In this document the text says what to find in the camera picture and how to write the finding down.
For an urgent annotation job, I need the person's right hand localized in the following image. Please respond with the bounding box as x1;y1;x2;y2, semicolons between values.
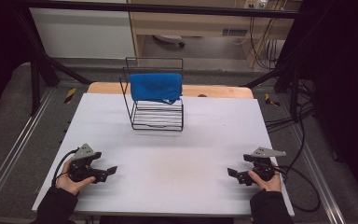
247;161;282;193

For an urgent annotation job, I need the black curtain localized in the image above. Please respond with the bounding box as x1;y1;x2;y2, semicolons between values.
287;0;358;203

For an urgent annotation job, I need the aluminium floor rail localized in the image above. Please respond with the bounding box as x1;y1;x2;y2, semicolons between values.
0;88;57;213
287;122;347;224

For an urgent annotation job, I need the white wheeled base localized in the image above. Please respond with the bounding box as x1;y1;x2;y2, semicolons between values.
153;34;186;49

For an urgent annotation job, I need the bundle of black floor cables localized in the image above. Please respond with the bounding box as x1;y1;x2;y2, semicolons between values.
264;77;316;133

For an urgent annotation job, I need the wooden desk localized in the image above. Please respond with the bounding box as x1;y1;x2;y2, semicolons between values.
127;0;303;68

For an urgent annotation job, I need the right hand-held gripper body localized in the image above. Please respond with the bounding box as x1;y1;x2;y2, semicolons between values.
242;147;287;182

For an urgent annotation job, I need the white panel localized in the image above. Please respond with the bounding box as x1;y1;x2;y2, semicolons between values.
29;7;137;60

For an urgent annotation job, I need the person's left hand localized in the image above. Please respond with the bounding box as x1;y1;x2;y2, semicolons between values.
55;159;97;197

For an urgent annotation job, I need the wooden table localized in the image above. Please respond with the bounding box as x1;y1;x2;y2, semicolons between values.
87;81;255;100

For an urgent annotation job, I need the white power strip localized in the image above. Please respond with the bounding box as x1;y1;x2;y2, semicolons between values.
243;0;269;9

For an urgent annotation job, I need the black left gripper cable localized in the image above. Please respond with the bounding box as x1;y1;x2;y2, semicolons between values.
51;147;80;189

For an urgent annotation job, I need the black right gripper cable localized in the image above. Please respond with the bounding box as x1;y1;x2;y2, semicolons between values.
272;102;322;214

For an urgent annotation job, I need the black metal frame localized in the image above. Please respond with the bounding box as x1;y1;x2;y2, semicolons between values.
10;0;316;117

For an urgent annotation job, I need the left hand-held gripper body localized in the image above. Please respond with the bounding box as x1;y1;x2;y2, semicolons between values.
67;143;110;185

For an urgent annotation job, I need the black wire rack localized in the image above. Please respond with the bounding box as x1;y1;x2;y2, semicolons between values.
118;56;185;132

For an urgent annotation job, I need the blue microfibre towel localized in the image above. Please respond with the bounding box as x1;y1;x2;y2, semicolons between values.
128;72;184;105

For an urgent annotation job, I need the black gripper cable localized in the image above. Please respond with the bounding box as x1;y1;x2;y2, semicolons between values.
272;102;322;214
51;147;80;189

